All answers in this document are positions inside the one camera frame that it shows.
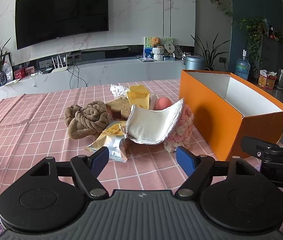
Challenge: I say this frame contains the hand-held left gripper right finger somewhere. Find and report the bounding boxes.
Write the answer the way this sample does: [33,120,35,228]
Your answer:
[175,146,261,199]

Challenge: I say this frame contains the yellow snack packet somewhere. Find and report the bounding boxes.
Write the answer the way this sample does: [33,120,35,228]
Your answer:
[85,120,129,164]

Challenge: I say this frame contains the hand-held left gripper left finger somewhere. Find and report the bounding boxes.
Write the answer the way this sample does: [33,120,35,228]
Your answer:
[29,146,110,200]

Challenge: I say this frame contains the yellow cloth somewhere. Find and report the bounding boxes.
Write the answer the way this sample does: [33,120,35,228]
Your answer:
[126,85,151,111]

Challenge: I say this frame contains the yellow red gift bag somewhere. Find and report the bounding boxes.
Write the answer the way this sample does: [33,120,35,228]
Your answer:
[258,69,277,90]

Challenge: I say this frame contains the white router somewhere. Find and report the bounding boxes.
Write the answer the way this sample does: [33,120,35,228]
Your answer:
[51,54,70,74]

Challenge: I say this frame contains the long-leaf potted plant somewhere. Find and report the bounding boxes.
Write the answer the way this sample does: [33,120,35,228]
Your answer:
[191,32,232,71]

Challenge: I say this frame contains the brown towel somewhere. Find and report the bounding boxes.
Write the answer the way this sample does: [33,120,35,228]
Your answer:
[64,100,110,140]

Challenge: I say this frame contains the orange cardboard box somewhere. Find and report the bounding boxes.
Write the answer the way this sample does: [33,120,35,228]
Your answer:
[179,69,283,162]

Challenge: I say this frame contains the grey round bin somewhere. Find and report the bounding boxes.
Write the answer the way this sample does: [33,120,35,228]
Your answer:
[183,54,206,71]

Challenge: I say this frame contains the pink egg-shaped sponge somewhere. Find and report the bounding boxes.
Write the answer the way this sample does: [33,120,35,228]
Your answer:
[154,97,173,111]

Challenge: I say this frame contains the white leather cloth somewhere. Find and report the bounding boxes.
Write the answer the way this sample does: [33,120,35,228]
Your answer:
[126,98,185,145]

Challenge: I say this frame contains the trailing vine plant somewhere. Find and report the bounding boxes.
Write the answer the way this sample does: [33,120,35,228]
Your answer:
[236,17,283,71]

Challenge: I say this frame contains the pink white fluffy knit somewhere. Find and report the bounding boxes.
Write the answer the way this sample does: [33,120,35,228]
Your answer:
[163,103,194,154]

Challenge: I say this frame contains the framed picture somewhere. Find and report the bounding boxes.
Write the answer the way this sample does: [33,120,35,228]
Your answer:
[3,52,13,81]

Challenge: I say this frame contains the round fan ornament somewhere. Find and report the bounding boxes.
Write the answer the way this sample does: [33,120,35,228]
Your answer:
[163,42,175,58]

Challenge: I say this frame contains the grey cabinet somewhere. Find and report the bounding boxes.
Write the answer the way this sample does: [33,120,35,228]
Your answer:
[259,33,283,77]

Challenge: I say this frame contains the white tissue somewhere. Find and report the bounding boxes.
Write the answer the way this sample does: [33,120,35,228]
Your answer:
[110,83,130,99]

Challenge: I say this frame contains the white marble television console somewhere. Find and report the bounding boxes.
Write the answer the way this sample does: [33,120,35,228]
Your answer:
[0,55,207,114]

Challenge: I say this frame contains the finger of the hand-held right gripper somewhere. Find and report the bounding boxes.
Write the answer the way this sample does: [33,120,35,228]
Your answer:
[241,136,283,159]

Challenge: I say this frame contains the green blue painting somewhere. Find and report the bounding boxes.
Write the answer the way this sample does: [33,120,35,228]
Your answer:
[143,36,174,57]

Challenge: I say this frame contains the brown scouring sponge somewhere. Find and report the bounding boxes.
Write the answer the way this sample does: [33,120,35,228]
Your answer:
[106,96,132,121]

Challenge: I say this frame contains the black cable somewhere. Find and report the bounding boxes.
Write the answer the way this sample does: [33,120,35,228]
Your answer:
[68,62,87,89]

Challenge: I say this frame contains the blue water bottle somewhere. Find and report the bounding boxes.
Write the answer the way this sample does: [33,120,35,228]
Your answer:
[235,50,251,81]

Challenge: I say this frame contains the black wall television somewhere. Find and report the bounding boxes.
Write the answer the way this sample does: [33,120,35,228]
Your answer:
[15,0,110,50]

